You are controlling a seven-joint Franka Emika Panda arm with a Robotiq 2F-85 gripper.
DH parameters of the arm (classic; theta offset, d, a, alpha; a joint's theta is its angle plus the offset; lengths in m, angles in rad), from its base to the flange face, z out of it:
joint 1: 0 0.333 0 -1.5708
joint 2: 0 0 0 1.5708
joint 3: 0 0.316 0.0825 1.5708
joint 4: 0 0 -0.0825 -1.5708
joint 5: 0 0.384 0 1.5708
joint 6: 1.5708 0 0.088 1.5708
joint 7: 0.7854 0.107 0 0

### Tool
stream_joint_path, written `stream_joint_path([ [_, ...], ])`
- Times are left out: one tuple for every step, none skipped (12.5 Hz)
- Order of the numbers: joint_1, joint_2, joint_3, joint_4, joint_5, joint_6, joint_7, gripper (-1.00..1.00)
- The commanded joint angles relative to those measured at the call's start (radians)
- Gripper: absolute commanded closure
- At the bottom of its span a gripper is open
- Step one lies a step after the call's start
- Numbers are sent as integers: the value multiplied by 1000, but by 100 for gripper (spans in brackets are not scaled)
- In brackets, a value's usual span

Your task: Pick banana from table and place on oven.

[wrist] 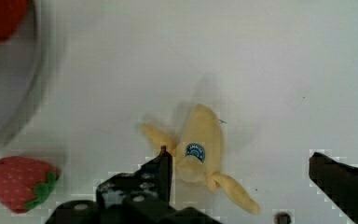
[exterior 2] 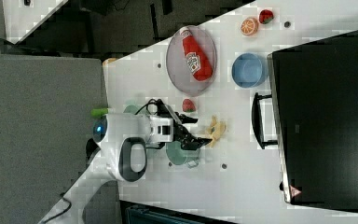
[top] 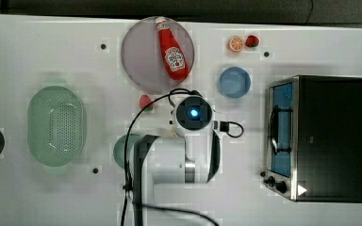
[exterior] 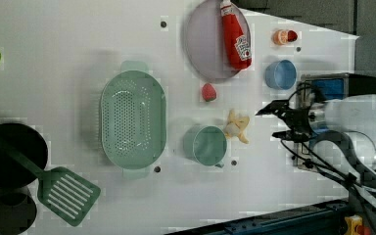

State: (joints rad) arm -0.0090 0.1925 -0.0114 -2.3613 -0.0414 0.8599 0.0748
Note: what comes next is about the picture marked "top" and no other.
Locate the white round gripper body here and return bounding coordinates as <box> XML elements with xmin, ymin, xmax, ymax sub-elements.
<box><xmin>172</xmin><ymin>95</ymin><xmax>215</xmax><ymax>137</ymax></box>

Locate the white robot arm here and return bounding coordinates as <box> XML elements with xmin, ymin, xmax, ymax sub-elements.
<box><xmin>130</xmin><ymin>95</ymin><xmax>222</xmax><ymax>226</ymax></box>

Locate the black steel toaster oven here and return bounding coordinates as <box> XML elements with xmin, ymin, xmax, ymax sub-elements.
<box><xmin>261</xmin><ymin>75</ymin><xmax>362</xmax><ymax>203</ymax></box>

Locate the red toy strawberry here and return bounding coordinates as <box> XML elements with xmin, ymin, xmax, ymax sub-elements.
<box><xmin>139</xmin><ymin>94</ymin><xmax>154</xmax><ymax>112</ymax></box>

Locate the red plush ketchup bottle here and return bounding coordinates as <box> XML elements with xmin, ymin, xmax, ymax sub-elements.
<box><xmin>155</xmin><ymin>17</ymin><xmax>189</xmax><ymax>81</ymax></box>

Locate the grey round plate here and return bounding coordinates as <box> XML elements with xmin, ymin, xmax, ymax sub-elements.
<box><xmin>121</xmin><ymin>16</ymin><xmax>194</xmax><ymax>93</ymax></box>

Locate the toy orange slice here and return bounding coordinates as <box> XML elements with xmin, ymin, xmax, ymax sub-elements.
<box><xmin>228</xmin><ymin>36</ymin><xmax>244</xmax><ymax>53</ymax></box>

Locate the red strawberry near orange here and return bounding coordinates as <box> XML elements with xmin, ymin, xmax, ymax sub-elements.
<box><xmin>245</xmin><ymin>35</ymin><xmax>260</xmax><ymax>48</ymax></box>

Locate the green perforated colander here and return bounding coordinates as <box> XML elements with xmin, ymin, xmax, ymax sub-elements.
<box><xmin>27</xmin><ymin>86</ymin><xmax>87</xmax><ymax>167</ymax></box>

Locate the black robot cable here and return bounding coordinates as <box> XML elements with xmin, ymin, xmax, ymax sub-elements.
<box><xmin>120</xmin><ymin>88</ymin><xmax>245</xmax><ymax>226</ymax></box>

